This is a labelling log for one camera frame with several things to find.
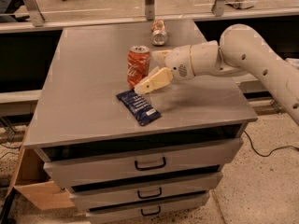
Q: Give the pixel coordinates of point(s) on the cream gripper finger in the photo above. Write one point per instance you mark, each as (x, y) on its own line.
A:
(162, 57)
(157, 78)

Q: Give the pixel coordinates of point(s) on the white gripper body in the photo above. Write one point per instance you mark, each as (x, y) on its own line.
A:
(177, 62)

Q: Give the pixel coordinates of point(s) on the red coke can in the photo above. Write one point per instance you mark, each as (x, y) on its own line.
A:
(138, 64)

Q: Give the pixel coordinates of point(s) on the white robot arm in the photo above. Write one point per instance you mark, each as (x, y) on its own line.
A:
(240, 49)

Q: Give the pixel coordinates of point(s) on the crushed silver can lying down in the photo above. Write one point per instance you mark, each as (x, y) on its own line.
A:
(158, 33)

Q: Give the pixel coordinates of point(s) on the blue rxbar blueberry wrapper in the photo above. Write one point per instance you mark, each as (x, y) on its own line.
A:
(139, 107)

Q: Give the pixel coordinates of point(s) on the grey drawer cabinet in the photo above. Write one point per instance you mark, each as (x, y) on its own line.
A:
(78, 114)

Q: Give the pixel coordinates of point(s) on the middle grey drawer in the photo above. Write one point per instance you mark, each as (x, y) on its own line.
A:
(145, 191)

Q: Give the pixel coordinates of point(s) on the grey drawer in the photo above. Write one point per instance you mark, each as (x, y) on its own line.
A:
(145, 191)
(77, 173)
(147, 209)

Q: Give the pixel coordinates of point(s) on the top grey drawer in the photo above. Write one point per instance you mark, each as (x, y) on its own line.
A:
(77, 173)

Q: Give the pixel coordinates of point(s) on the bottom grey drawer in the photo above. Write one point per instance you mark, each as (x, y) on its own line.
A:
(147, 209)

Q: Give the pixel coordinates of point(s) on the seated person in jeans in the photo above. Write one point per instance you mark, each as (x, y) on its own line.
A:
(8, 8)

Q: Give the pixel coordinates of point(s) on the brown cardboard box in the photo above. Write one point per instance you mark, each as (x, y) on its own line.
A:
(32, 182)

